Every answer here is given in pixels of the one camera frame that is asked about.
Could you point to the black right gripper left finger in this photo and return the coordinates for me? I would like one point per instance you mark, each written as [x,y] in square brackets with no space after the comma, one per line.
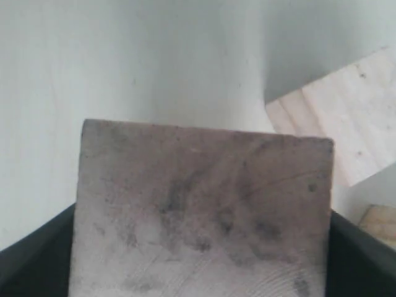
[39,264]

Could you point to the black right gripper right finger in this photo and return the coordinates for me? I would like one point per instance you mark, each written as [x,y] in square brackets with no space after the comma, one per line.
[357,263]

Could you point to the third largest wooden cube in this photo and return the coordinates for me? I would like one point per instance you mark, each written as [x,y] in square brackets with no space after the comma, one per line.
[379,222]

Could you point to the second largest wooden cube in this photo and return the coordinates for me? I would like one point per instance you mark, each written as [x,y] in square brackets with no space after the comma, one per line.
[184,211]

